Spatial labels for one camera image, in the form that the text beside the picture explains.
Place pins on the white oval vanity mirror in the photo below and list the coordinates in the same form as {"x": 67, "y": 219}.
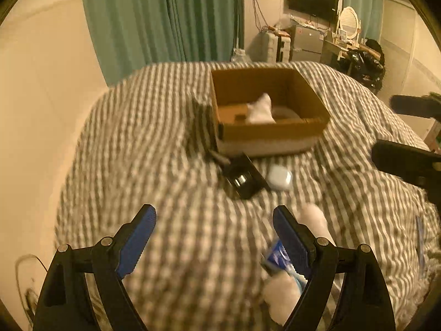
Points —
{"x": 348, "y": 21}

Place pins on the blue tissue packet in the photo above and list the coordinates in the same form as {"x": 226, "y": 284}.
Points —
{"x": 276, "y": 259}

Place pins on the grey mini fridge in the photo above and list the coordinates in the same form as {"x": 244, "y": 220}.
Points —
{"x": 306, "y": 44}

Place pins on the white plush toy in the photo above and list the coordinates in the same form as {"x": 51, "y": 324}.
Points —
{"x": 282, "y": 291}

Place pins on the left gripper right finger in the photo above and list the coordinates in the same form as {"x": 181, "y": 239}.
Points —
{"x": 363, "y": 302}

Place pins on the black bag on chair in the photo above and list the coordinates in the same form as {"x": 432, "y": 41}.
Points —
{"x": 365, "y": 68}

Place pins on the brown cardboard box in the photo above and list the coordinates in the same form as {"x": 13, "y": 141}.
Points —
{"x": 300, "y": 115}

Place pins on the clear water jug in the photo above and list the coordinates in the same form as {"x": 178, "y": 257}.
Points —
{"x": 240, "y": 56}

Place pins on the white earbuds case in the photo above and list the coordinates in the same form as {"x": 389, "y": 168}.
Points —
{"x": 279, "y": 178}

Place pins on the black wall television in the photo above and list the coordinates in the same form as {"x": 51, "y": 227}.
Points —
{"x": 323, "y": 9}

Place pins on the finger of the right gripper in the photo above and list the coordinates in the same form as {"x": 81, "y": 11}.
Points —
{"x": 424, "y": 107}
{"x": 415, "y": 166}

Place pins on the white bear figurine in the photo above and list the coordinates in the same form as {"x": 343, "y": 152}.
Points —
{"x": 260, "y": 111}

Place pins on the white suitcase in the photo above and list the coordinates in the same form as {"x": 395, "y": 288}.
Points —
{"x": 275, "y": 47}

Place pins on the checkered grey white duvet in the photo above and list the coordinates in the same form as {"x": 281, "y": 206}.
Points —
{"x": 145, "y": 142}

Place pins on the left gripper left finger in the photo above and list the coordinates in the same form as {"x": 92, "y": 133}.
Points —
{"x": 64, "y": 302}

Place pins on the black round compact case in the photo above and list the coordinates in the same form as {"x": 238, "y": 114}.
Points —
{"x": 241, "y": 174}

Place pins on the wooden dressing table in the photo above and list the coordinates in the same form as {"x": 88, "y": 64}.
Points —
{"x": 334, "y": 51}

